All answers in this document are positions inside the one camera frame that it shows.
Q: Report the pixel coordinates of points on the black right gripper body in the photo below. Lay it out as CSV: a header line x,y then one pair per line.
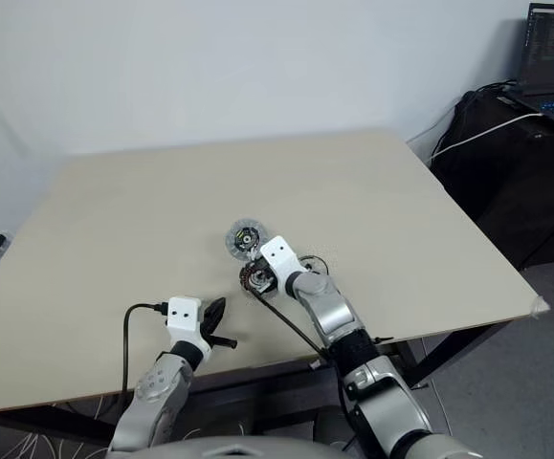
x,y
264,275

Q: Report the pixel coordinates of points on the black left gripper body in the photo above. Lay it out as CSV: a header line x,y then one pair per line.
x,y
208,327

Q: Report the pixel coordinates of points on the round dark-rimmed motor lid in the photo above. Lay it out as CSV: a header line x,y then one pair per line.
x,y
318,264

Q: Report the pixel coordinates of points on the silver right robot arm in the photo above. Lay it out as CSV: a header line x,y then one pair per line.
x,y
334,311

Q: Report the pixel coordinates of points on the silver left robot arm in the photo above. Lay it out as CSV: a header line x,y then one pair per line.
x,y
157,382

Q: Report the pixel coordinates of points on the grey robot torso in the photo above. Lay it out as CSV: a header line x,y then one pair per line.
x,y
238,447

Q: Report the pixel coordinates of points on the black zip tie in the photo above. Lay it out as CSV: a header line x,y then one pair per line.
x,y
383,340

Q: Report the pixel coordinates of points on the black cabinet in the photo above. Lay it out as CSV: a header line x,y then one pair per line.
x,y
520,191

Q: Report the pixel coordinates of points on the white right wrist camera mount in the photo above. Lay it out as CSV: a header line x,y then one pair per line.
x,y
279,255

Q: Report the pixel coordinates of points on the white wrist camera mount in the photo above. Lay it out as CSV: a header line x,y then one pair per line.
x,y
279,255
184,318

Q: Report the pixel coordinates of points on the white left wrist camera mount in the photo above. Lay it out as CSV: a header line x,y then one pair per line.
x,y
184,318

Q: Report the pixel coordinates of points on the black table frame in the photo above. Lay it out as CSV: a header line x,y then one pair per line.
x,y
257,382

